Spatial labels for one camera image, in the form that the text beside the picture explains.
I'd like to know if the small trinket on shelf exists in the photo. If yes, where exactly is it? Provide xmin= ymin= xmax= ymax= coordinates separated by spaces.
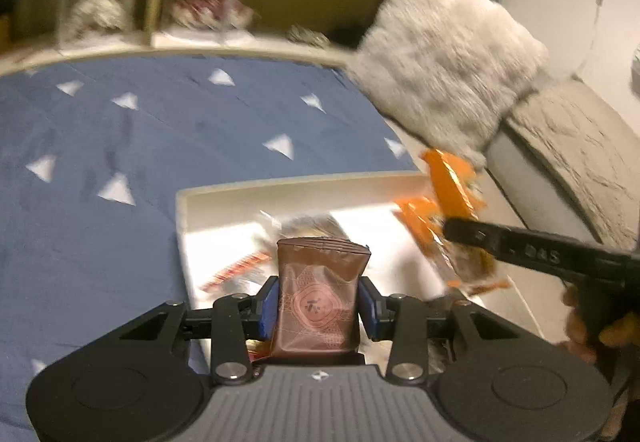
xmin=286 ymin=25 xmax=330 ymax=49

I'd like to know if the fluffy white cushion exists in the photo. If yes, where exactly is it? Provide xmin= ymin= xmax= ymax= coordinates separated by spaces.
xmin=346 ymin=0 xmax=548 ymax=168

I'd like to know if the orange snack stick packet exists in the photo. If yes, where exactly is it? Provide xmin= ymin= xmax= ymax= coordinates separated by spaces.
xmin=395 ymin=148 xmax=511 ymax=297

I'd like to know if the brown foil snack packet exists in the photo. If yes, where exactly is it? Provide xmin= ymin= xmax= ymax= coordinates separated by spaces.
xmin=270 ymin=237 xmax=371 ymax=362

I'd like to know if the red wrapped snack packet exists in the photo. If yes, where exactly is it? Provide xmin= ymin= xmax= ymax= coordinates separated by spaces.
xmin=200 ymin=250 xmax=271 ymax=294

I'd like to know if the white cardboard box tray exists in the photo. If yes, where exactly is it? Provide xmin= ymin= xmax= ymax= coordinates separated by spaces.
xmin=174 ymin=171 xmax=551 ymax=363

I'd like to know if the dark brown cake packet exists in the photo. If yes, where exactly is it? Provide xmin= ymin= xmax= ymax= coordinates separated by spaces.
xmin=257 ymin=210 xmax=348 ymax=240

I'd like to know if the person's right hand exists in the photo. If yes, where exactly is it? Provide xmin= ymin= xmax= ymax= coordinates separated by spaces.
xmin=559 ymin=285 xmax=639 ymax=364

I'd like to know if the blue quilt with triangles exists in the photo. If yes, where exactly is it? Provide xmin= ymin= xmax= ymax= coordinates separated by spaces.
xmin=1 ymin=55 xmax=413 ymax=441

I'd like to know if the beige textured rug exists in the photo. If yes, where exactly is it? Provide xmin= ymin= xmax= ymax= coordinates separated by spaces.
xmin=506 ymin=79 xmax=639 ymax=250

